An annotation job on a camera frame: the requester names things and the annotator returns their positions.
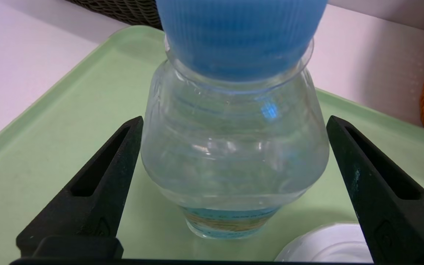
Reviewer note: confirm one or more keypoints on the light green plastic tray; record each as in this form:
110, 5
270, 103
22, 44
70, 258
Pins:
50, 140

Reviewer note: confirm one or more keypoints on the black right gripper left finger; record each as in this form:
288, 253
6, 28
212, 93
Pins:
98, 198

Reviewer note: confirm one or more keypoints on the round white plastic container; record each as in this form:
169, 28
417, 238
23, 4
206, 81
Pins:
326, 246

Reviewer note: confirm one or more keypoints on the clear water bottle blue cap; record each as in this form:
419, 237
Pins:
234, 147

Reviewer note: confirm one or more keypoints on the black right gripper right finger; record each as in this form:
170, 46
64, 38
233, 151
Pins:
392, 206

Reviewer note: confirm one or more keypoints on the dark brown wicker basket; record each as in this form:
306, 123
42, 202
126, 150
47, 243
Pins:
123, 13

